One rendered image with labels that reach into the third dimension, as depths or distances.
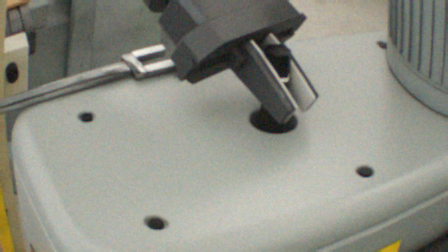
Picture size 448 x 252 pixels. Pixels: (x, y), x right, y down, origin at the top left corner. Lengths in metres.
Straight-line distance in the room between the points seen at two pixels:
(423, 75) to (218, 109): 0.20
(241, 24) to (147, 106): 0.10
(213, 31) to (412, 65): 0.21
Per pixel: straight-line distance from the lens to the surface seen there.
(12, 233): 3.00
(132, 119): 0.76
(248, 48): 0.74
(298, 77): 0.75
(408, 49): 0.83
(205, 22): 0.72
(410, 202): 0.74
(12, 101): 0.79
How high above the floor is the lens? 2.30
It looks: 32 degrees down
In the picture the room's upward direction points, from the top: 4 degrees clockwise
